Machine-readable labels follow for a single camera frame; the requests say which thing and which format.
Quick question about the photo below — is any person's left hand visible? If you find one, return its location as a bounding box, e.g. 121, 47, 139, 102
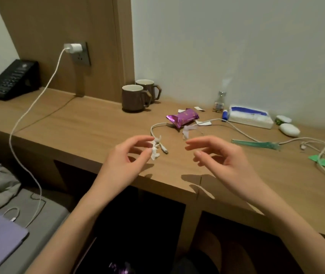
92, 135, 156, 202

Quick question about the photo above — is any person's right hand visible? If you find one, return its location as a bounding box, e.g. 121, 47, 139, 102
184, 135, 266, 206

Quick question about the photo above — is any green toothbrush packet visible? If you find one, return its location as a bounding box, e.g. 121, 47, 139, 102
231, 139, 280, 151

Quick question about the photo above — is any white usb cable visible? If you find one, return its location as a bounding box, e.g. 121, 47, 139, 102
150, 118, 325, 188

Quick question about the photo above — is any brown mug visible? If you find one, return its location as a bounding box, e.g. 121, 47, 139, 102
135, 79, 162, 102
121, 84, 153, 113

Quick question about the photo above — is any short white cord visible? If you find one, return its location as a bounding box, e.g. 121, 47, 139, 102
299, 141, 325, 160

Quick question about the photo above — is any small green paper tag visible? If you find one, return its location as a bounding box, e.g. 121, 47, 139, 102
308, 155, 325, 167

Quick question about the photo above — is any person's left forearm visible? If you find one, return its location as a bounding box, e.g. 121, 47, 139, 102
25, 184, 109, 274

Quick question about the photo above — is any person's right forearm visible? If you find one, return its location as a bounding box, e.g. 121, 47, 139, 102
247, 184, 325, 274

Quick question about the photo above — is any person's bare leg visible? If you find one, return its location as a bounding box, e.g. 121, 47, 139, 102
192, 228, 257, 274

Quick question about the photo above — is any black trash bin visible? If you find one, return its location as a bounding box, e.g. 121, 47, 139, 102
74, 236, 140, 274

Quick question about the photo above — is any blue white tissue pack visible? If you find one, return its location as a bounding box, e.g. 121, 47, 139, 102
227, 105, 274, 130

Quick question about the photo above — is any small glass bottle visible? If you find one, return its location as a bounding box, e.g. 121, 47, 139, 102
212, 91, 227, 113

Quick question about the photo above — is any white oval earbud case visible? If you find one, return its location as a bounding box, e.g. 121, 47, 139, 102
279, 123, 301, 138

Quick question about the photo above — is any small white green packet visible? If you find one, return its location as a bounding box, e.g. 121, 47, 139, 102
274, 115, 293, 126

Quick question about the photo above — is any white charger plug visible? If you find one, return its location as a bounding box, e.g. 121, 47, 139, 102
64, 43, 83, 54

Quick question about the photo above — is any black desk telephone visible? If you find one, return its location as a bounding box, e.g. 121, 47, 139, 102
0, 59, 41, 101

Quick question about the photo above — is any white charging cable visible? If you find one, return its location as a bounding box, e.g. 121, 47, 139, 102
2, 48, 66, 228

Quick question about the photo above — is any grey wall socket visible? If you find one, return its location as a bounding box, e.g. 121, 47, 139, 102
71, 41, 92, 67

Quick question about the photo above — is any wooden wall panel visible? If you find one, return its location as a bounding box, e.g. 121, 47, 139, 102
0, 0, 135, 103

